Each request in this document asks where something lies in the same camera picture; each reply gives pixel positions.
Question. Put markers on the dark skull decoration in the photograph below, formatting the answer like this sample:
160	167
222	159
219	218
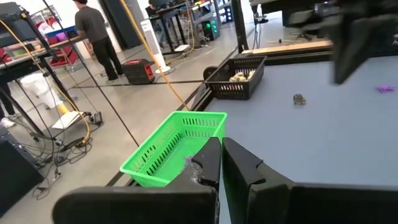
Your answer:
299	99

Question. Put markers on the grey work table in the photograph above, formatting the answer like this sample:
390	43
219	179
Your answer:
40	48

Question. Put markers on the black power adapter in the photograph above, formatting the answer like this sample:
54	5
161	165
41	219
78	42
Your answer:
98	117

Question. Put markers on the black tripod stand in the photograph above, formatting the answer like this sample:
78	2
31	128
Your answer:
35	31

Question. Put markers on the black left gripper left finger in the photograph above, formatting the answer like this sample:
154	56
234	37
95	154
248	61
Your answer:
140	205

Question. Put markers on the person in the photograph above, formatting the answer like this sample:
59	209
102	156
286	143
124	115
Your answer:
93	28
4	105

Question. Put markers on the green plastic basket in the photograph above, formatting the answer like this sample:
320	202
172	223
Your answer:
155	174

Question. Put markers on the black desk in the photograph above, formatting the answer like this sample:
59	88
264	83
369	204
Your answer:
169	18

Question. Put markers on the black vertical post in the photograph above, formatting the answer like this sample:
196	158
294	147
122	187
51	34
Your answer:
239	25

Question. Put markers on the white bag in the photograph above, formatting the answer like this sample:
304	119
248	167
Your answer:
38	88

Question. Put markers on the white tower fan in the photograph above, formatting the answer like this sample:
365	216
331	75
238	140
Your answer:
152	43

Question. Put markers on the black floor box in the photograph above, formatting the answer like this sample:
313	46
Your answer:
15	174

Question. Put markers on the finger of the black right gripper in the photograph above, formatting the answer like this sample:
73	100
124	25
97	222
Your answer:
346	56

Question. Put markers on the red black toolbox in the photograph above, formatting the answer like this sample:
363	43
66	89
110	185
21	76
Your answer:
138	71

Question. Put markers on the black plastic basket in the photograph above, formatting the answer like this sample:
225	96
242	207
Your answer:
236	90

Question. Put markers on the purple spider decoration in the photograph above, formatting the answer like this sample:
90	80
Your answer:
385	89

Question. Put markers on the green lit computer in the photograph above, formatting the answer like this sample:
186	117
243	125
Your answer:
211	29

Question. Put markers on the purple storage bin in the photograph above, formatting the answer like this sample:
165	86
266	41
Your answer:
60	36

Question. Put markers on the white paper stack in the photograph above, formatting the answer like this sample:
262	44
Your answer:
66	119

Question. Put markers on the black wall panels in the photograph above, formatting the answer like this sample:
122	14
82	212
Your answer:
122	21

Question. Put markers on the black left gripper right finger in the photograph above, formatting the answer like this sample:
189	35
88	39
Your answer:
311	205

